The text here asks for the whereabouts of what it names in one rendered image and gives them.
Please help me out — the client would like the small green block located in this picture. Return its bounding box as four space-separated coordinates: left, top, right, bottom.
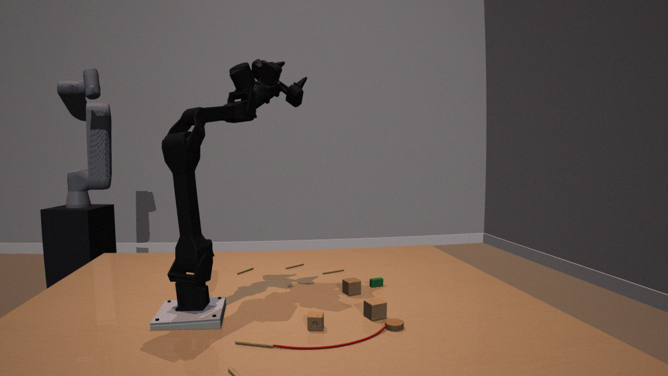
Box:
369 277 384 287

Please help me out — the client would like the round wooden button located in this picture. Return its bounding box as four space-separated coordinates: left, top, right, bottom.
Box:
385 319 404 332

